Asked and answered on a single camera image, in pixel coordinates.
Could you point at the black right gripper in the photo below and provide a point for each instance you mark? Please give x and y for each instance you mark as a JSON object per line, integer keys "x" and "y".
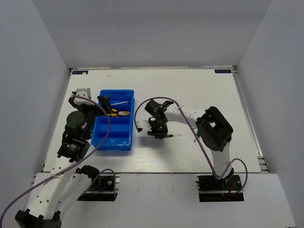
{"x": 154, "y": 132}

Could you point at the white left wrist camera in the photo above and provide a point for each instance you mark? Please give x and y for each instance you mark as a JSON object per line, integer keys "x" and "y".
{"x": 83, "y": 92}

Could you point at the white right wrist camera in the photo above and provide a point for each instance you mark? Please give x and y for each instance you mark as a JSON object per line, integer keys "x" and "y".
{"x": 143, "y": 125}

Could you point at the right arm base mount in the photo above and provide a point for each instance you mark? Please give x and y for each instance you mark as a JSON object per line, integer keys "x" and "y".
{"x": 211, "y": 190}

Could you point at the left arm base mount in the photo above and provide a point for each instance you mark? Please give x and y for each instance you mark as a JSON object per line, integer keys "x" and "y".
{"x": 104, "y": 189}

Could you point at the short rusty hex key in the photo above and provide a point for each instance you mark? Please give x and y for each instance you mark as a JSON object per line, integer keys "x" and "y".
{"x": 122, "y": 103}

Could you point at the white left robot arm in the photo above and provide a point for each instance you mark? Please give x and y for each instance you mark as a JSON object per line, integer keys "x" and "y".
{"x": 68, "y": 180}

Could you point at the blue label sticker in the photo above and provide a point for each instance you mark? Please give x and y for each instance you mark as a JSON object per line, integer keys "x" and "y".
{"x": 80, "y": 72}
{"x": 222, "y": 71}

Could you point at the blue label sticker left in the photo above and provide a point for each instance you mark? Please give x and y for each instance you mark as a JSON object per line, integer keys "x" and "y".
{"x": 80, "y": 72}

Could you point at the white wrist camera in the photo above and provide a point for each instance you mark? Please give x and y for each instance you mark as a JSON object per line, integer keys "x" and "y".
{"x": 83, "y": 92}
{"x": 143, "y": 125}

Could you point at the slim green precision screwdriver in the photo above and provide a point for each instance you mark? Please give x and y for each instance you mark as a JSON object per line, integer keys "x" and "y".
{"x": 172, "y": 135}

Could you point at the yellow needle-nose pliers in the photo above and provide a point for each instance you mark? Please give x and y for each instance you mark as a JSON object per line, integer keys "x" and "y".
{"x": 121, "y": 113}

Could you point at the blue label sticker right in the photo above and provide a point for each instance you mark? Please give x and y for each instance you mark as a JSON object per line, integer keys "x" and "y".
{"x": 222, "y": 71}

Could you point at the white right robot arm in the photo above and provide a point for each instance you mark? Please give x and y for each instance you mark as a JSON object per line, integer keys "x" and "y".
{"x": 210, "y": 126}

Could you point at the yellow combination pliers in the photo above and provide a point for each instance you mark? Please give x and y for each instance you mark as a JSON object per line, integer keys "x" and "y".
{"x": 113, "y": 112}

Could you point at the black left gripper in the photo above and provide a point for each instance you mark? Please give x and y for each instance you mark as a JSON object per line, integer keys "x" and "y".
{"x": 105, "y": 101}

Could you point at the blue plastic divided bin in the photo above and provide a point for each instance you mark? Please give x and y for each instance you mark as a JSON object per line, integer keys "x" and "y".
{"x": 116, "y": 134}

